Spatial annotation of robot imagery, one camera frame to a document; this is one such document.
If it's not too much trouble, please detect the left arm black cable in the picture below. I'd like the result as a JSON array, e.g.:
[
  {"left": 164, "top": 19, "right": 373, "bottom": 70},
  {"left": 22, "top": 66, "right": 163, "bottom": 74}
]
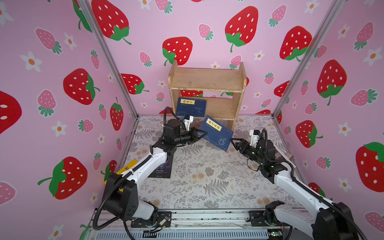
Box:
[{"left": 92, "top": 106, "right": 181, "bottom": 232}]

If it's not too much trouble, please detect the white photo cover book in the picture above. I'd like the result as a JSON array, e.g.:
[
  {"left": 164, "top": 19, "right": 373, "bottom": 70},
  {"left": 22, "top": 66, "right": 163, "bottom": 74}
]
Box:
[{"left": 274, "top": 143, "right": 297, "bottom": 168}]

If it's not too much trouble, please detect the yellow cover book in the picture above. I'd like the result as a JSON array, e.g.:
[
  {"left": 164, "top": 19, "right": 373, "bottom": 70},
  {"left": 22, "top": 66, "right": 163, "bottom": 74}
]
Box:
[{"left": 116, "top": 159, "right": 138, "bottom": 175}]

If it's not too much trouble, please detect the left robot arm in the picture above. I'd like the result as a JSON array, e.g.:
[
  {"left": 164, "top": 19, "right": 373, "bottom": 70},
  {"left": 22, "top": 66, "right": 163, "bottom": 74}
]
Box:
[{"left": 93, "top": 119, "right": 208, "bottom": 230}]

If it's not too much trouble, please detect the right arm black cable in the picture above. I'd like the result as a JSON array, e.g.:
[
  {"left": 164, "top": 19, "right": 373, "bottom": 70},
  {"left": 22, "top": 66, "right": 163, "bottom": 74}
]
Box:
[{"left": 245, "top": 128, "right": 368, "bottom": 240}]

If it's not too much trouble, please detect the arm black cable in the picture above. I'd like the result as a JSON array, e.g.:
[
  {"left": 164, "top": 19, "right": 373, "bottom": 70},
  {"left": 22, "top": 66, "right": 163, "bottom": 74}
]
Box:
[
  {"left": 245, "top": 128, "right": 368, "bottom": 240},
  {"left": 92, "top": 106, "right": 181, "bottom": 232}
]

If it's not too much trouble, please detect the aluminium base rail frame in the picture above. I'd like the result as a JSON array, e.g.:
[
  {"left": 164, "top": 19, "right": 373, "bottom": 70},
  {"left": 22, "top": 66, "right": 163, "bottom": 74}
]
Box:
[{"left": 81, "top": 206, "right": 315, "bottom": 240}]

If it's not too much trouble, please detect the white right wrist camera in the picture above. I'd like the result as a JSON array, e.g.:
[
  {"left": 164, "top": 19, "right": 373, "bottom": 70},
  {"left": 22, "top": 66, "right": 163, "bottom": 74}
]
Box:
[{"left": 250, "top": 130, "right": 261, "bottom": 148}]

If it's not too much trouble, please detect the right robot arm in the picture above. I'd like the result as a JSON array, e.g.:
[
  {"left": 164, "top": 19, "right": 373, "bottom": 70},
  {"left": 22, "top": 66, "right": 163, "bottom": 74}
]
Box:
[{"left": 231, "top": 138, "right": 367, "bottom": 240}]

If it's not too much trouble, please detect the blue book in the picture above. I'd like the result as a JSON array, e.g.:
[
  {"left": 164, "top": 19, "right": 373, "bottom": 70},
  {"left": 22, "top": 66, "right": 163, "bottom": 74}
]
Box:
[
  {"left": 176, "top": 97, "right": 207, "bottom": 118},
  {"left": 201, "top": 115, "right": 234, "bottom": 152}
]

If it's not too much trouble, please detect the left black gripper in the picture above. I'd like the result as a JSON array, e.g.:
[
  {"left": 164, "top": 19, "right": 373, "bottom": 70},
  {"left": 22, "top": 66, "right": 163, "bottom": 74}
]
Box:
[{"left": 172, "top": 128, "right": 206, "bottom": 148}]

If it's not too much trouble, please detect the wooden two-tier bookshelf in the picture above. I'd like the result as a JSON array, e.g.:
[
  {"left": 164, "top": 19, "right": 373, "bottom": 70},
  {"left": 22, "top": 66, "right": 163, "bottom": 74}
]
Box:
[{"left": 168, "top": 62, "right": 247, "bottom": 131}]

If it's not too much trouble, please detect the black wolf cover book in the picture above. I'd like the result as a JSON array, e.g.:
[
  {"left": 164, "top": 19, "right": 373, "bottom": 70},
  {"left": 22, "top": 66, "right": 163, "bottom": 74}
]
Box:
[{"left": 148, "top": 153, "right": 173, "bottom": 179}]

